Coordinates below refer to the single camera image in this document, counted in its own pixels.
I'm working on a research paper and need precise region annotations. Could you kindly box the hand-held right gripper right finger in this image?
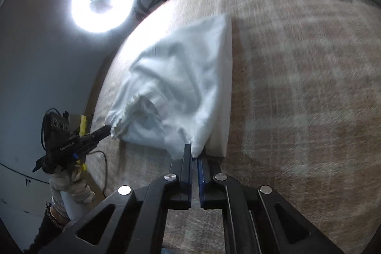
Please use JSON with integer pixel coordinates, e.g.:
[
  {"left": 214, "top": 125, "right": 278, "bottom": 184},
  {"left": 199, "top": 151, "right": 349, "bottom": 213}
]
[{"left": 196, "top": 154, "right": 346, "bottom": 254}]

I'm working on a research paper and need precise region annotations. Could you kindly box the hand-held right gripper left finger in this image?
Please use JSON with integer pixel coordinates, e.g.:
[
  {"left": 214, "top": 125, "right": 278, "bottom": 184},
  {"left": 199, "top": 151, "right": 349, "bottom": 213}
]
[{"left": 39, "top": 143, "right": 192, "bottom": 254}]

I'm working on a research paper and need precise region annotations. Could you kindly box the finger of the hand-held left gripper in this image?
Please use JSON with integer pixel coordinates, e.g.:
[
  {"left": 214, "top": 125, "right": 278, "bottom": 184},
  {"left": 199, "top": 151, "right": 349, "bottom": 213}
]
[{"left": 84, "top": 124, "right": 111, "bottom": 151}]

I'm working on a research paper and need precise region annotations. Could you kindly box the white t-shirt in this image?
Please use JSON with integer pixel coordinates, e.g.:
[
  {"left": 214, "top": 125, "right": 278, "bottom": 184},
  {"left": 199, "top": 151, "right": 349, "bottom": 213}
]
[{"left": 105, "top": 12, "right": 233, "bottom": 159}]

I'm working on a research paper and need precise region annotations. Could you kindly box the person's left forearm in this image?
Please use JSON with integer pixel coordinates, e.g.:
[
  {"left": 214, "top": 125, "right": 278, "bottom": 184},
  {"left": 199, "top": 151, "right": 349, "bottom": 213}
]
[{"left": 24, "top": 197, "right": 72, "bottom": 254}]

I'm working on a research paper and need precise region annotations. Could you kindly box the person's left hand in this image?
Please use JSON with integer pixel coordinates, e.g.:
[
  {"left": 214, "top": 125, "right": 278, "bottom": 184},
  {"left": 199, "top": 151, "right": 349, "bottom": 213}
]
[{"left": 49, "top": 163, "right": 96, "bottom": 204}]

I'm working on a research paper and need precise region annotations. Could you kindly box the yellow bag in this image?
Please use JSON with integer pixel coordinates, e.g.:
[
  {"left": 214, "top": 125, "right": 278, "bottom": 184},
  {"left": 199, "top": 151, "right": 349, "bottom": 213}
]
[{"left": 78, "top": 114, "right": 90, "bottom": 171}]

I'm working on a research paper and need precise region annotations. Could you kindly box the black cable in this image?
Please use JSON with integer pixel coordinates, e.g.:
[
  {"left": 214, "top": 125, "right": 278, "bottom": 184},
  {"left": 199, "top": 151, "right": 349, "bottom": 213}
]
[{"left": 89, "top": 151, "right": 108, "bottom": 199}]

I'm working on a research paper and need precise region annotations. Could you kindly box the ring light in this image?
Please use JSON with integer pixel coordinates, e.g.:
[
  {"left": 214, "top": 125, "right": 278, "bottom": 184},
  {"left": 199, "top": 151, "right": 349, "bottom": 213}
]
[{"left": 71, "top": 0, "right": 135, "bottom": 33}]

